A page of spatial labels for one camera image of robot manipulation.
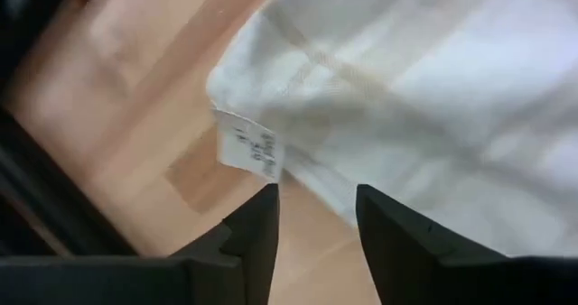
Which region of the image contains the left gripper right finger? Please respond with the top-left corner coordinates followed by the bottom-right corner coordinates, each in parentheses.
top-left (355, 183), bottom-right (520, 305)

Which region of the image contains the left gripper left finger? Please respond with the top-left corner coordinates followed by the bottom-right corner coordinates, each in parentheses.
top-left (173, 183), bottom-right (281, 305)

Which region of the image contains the white towel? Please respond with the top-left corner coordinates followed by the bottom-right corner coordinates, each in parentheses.
top-left (205, 0), bottom-right (578, 257)

